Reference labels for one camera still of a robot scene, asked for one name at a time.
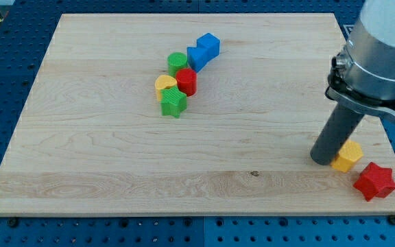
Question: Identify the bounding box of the blue cube block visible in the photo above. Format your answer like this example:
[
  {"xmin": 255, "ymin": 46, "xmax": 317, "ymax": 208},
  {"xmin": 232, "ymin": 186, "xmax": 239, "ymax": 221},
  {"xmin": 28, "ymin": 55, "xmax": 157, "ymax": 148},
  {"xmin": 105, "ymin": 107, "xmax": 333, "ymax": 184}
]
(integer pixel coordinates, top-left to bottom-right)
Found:
[{"xmin": 197, "ymin": 33, "xmax": 221, "ymax": 60}]

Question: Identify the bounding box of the yellow hexagon block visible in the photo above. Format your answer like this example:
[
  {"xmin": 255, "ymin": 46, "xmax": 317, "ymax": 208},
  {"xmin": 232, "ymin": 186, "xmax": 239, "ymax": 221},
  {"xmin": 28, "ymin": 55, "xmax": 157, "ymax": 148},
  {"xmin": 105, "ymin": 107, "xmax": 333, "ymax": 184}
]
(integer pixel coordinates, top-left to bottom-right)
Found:
[{"xmin": 331, "ymin": 140, "xmax": 363, "ymax": 173}]

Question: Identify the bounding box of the light wooden board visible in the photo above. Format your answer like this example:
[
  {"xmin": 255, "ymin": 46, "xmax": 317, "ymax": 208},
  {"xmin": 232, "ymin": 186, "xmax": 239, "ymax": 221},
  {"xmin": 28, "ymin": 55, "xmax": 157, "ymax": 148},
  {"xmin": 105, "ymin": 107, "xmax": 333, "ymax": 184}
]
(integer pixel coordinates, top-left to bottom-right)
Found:
[{"xmin": 0, "ymin": 13, "xmax": 395, "ymax": 217}]

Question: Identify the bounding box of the green star block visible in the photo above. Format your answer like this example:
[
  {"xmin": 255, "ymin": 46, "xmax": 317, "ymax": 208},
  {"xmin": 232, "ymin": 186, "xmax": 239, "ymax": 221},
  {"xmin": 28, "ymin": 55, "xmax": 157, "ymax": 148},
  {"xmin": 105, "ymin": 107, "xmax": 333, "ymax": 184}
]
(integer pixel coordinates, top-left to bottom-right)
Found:
[{"xmin": 160, "ymin": 86, "xmax": 187, "ymax": 118}]

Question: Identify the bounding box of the red cylinder block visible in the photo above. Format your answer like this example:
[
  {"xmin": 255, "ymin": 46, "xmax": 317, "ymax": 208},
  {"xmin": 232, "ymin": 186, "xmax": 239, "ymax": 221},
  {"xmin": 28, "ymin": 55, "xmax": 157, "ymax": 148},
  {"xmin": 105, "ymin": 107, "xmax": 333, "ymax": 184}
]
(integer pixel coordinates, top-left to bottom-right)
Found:
[{"xmin": 176, "ymin": 68, "xmax": 197, "ymax": 97}]

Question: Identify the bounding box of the yellow heart block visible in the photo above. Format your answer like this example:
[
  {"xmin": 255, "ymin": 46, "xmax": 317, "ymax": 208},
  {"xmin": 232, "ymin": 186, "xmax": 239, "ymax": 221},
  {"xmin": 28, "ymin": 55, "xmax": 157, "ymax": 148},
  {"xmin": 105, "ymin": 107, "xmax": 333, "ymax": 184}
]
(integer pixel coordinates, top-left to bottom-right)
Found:
[{"xmin": 154, "ymin": 75, "xmax": 177, "ymax": 102}]

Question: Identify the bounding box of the green cylinder block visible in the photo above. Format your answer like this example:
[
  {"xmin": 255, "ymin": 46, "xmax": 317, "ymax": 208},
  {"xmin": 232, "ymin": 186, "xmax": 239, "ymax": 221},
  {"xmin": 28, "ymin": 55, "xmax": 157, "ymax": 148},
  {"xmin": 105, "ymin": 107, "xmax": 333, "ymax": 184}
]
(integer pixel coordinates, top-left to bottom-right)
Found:
[{"xmin": 167, "ymin": 52, "xmax": 188, "ymax": 77}]

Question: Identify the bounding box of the blue angular block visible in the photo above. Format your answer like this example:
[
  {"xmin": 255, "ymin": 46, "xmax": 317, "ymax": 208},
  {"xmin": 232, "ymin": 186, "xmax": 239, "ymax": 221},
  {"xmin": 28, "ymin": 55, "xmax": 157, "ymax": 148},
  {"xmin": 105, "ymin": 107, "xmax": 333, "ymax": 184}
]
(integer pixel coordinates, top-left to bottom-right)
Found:
[{"xmin": 187, "ymin": 47, "xmax": 209, "ymax": 73}]

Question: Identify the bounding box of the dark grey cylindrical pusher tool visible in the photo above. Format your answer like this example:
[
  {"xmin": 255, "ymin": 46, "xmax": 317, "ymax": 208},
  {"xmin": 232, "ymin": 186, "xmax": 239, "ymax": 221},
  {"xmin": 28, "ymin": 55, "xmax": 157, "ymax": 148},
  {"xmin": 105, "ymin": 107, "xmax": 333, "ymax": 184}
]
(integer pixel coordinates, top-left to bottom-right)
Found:
[{"xmin": 310, "ymin": 104, "xmax": 364, "ymax": 165}]

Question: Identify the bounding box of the red star block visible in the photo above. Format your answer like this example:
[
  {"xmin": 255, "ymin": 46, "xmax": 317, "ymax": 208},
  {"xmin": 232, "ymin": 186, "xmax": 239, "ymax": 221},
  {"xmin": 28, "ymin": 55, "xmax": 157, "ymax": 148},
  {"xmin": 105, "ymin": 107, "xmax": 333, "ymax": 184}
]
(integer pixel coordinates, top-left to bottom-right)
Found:
[{"xmin": 353, "ymin": 162, "xmax": 395, "ymax": 202}]

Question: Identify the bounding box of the black board bolt left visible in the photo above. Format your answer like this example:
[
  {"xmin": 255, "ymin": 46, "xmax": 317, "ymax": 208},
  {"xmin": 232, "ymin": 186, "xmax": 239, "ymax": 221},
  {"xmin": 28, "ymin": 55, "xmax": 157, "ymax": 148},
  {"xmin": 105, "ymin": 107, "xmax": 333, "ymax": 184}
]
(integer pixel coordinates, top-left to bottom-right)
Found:
[{"xmin": 6, "ymin": 217, "xmax": 19, "ymax": 228}]

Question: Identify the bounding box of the black board bolt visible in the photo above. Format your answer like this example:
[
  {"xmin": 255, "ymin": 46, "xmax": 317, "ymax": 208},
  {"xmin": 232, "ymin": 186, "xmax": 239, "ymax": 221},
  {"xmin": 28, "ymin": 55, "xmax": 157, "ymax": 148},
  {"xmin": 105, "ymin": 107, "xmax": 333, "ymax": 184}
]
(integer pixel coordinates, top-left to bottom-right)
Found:
[
  {"xmin": 387, "ymin": 215, "xmax": 395, "ymax": 226},
  {"xmin": 6, "ymin": 217, "xmax": 19, "ymax": 228}
]

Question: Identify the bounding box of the black board bolt right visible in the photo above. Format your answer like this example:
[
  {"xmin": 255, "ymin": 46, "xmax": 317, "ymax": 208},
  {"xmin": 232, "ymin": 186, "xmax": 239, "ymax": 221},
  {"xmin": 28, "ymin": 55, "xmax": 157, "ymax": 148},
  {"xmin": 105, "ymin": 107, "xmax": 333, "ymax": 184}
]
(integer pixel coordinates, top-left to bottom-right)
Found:
[{"xmin": 387, "ymin": 215, "xmax": 395, "ymax": 226}]

